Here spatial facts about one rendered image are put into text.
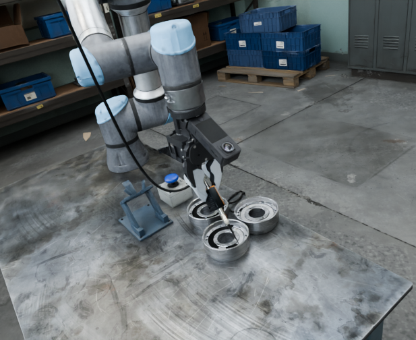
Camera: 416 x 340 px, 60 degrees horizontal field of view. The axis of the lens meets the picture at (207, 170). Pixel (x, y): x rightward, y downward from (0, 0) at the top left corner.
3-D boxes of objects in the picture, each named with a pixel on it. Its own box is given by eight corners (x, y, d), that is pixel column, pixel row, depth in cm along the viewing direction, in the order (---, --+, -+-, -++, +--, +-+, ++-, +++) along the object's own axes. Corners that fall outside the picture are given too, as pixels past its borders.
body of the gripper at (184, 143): (198, 146, 82) (188, 96, 76) (222, 157, 75) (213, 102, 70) (170, 160, 78) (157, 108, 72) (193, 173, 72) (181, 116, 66)
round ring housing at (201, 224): (204, 238, 86) (201, 224, 84) (182, 220, 95) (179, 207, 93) (238, 218, 91) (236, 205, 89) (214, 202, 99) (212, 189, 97)
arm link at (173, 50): (183, 15, 68) (197, 19, 60) (195, 73, 73) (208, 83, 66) (143, 25, 66) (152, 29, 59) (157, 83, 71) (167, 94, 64)
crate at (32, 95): (50, 90, 416) (42, 71, 406) (58, 96, 387) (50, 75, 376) (3, 105, 394) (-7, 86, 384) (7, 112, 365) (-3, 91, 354)
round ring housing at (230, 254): (245, 266, 76) (243, 251, 74) (199, 262, 80) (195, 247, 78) (255, 233, 85) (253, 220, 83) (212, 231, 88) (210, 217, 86)
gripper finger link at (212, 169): (211, 181, 85) (201, 148, 80) (227, 190, 81) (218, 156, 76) (201, 189, 84) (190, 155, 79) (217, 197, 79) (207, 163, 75)
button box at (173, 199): (193, 196, 103) (190, 182, 101) (172, 208, 100) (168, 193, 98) (178, 187, 109) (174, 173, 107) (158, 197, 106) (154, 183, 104)
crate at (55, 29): (85, 27, 420) (79, 7, 410) (98, 27, 392) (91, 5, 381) (41, 38, 396) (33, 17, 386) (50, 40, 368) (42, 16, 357)
